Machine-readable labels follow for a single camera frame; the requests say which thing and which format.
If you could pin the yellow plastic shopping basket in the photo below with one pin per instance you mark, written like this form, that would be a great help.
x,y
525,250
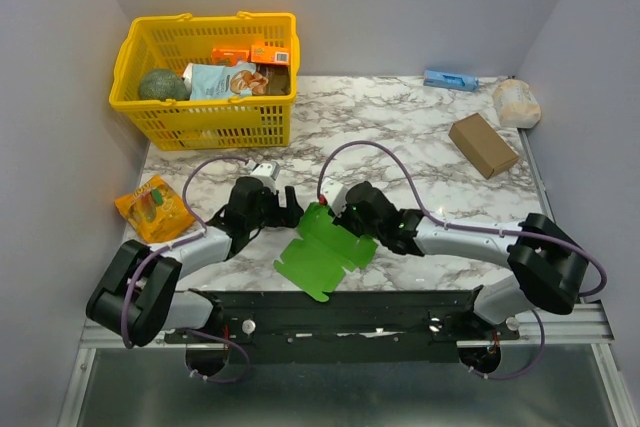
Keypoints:
x,y
173,42

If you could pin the green paper box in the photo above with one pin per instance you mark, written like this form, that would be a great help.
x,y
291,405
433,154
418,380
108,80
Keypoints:
x,y
317,261

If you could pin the light blue carton box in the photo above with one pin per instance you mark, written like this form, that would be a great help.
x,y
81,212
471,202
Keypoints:
x,y
450,81

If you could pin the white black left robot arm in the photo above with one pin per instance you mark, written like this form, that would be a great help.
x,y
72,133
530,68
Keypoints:
x,y
175,267

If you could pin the brown cardboard box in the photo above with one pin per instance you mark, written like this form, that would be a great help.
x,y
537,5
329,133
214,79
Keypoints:
x,y
482,146

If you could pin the beige wrapped paper bag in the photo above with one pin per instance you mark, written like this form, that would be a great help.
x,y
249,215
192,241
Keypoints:
x,y
515,104

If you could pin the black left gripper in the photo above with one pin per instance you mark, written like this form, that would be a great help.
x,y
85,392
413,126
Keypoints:
x,y
286,217

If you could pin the orange candy bag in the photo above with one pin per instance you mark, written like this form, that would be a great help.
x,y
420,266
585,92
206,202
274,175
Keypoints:
x,y
155,211

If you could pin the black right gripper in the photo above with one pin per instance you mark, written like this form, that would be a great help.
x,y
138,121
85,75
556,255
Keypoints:
x,y
343,217

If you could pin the orange barcode box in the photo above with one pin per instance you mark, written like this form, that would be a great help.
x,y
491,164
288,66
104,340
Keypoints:
x,y
266,54

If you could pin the light blue snack pouch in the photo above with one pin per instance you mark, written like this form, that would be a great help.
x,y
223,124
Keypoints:
x,y
212,82

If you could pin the green round melon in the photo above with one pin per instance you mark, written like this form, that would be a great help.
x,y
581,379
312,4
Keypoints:
x,y
162,85

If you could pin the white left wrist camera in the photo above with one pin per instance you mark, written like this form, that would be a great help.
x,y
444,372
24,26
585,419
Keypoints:
x,y
267,173

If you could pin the orange snack box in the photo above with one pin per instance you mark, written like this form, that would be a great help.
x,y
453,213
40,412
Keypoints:
x,y
229,56

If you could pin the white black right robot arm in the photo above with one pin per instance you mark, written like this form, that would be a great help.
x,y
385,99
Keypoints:
x,y
546,271

